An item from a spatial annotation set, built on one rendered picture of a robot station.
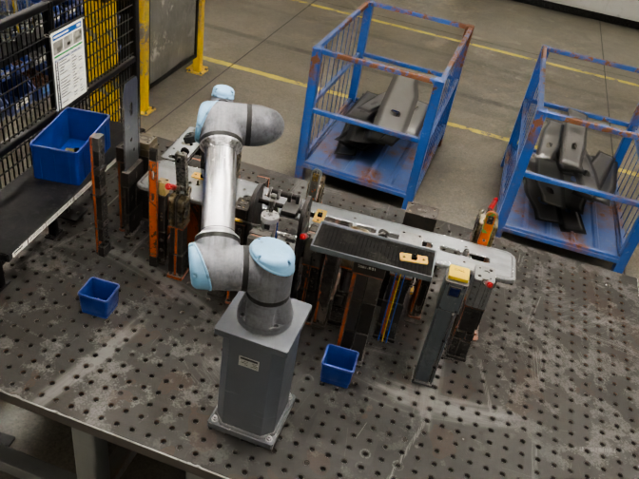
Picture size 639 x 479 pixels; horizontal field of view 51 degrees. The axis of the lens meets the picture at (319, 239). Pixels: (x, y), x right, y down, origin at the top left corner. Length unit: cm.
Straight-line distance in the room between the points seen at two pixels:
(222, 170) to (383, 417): 93
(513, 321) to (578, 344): 25
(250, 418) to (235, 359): 22
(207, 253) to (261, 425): 58
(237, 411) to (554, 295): 147
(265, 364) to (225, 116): 67
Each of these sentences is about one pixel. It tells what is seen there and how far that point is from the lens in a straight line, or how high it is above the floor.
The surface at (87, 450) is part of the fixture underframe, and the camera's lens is 227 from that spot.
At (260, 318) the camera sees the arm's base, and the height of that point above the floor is 115.
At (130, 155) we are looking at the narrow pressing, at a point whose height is 105.
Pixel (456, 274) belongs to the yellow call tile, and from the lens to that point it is 202.
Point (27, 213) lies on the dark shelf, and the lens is 232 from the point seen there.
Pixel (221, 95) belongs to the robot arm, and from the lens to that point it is 232.
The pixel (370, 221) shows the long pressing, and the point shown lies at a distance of 243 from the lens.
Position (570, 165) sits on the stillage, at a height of 58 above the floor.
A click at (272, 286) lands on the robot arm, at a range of 167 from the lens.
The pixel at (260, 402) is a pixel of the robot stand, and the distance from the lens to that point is 191.
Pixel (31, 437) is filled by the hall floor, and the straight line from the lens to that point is 299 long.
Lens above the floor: 233
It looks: 36 degrees down
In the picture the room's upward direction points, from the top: 10 degrees clockwise
